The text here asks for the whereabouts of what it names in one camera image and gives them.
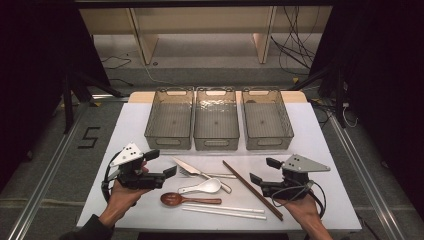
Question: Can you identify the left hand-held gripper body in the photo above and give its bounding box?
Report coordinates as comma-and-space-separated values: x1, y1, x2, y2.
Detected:
109, 142, 167, 191

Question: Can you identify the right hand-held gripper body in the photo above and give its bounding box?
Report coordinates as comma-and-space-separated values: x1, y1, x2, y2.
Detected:
260, 153, 332, 201

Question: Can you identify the brown wooden chopstick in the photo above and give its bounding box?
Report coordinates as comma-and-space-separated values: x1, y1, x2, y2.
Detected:
222, 160, 284, 220
222, 161, 284, 222

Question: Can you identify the brown wooden spoon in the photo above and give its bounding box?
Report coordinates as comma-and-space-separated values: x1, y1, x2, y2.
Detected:
160, 192, 223, 207

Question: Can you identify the steel fork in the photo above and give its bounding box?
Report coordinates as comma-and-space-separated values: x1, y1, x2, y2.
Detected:
179, 167, 238, 180

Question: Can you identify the grey plastic basket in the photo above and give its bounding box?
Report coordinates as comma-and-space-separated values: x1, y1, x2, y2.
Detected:
241, 86, 295, 151
193, 86, 241, 152
143, 86, 195, 151

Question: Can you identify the white ceramic spoon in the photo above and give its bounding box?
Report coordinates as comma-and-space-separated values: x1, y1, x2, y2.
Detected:
177, 177, 223, 195

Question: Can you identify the person's left hand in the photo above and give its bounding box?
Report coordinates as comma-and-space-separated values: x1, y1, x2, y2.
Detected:
101, 180, 151, 224

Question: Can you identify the person's right hand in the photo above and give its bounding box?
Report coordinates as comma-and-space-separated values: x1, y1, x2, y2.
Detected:
276, 194, 323, 228

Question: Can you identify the white table sheet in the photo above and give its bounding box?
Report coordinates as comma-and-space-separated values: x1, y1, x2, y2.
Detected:
77, 102, 363, 232

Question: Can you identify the black metal stand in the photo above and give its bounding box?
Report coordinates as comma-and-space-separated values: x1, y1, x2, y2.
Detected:
61, 66, 124, 134
289, 63, 348, 129

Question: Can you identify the light wooden desk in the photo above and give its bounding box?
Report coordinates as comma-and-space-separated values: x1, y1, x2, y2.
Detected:
79, 5, 334, 66

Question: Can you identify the black curtain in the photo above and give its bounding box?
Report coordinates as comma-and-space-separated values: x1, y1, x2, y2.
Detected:
0, 0, 111, 191
309, 0, 424, 214

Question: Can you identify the left hand-held gripper cable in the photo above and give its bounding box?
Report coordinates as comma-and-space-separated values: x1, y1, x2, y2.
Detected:
101, 151, 121, 203

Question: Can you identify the hand-held gripper cable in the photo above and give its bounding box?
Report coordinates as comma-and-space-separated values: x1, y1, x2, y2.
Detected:
101, 151, 121, 203
271, 181, 328, 219

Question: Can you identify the right hand-held gripper cable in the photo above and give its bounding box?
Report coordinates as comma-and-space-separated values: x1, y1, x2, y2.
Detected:
271, 181, 328, 219

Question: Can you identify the metal floor rail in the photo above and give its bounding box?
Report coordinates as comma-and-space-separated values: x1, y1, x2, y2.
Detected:
328, 113, 406, 240
6, 96, 94, 240

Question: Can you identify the white floor cable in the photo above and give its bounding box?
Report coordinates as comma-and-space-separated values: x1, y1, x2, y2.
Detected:
141, 59, 174, 86

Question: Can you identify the black floor cable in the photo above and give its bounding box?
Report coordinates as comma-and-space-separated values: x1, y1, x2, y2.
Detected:
101, 54, 134, 88

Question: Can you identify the bundle of black cables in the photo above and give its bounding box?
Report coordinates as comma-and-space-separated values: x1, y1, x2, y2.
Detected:
269, 5, 321, 76

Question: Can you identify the black frame bar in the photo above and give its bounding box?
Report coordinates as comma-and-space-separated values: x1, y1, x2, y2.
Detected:
33, 0, 338, 9

